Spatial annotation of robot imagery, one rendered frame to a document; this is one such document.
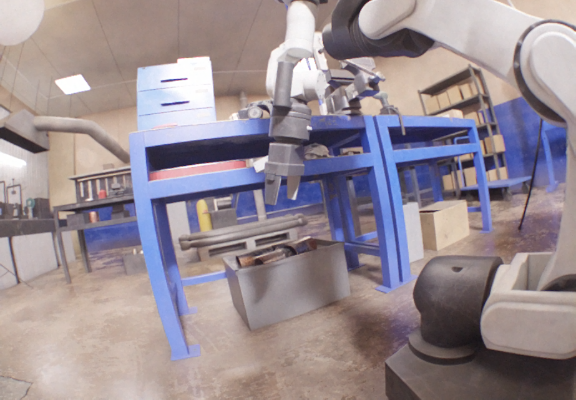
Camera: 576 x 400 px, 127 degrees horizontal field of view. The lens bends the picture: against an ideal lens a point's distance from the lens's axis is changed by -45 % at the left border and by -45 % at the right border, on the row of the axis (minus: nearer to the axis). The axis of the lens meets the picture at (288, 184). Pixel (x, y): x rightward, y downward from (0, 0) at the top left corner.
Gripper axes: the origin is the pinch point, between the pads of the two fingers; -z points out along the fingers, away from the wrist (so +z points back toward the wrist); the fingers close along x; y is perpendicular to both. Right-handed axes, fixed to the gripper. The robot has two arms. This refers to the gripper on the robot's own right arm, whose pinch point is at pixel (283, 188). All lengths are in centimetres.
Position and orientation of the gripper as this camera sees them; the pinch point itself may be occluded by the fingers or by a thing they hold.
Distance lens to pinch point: 57.3
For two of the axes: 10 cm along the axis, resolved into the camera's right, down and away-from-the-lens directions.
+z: 1.1, -9.9, -1.1
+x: -4.2, 0.6, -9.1
